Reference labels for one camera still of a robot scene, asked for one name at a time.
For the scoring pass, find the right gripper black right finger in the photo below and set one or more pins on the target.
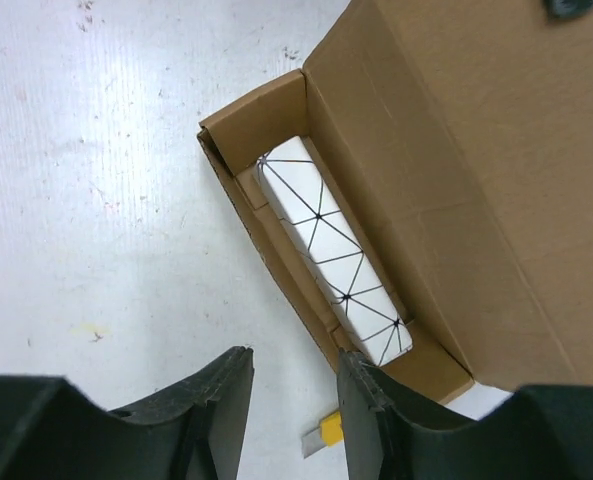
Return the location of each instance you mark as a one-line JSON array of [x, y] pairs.
[[392, 432]]

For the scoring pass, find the white patterned item in box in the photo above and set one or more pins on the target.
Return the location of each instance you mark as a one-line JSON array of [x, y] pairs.
[[309, 213]]

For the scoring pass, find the brown cardboard express box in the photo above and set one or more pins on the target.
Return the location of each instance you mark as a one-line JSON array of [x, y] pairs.
[[457, 137]]

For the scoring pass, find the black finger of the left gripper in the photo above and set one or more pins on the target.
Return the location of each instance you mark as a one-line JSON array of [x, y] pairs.
[[567, 9]]

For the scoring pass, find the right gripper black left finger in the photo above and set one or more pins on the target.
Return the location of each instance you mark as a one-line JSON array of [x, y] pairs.
[[192, 429]]

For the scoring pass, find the yellow utility knife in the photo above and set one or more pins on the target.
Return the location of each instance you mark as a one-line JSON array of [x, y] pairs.
[[328, 433]]

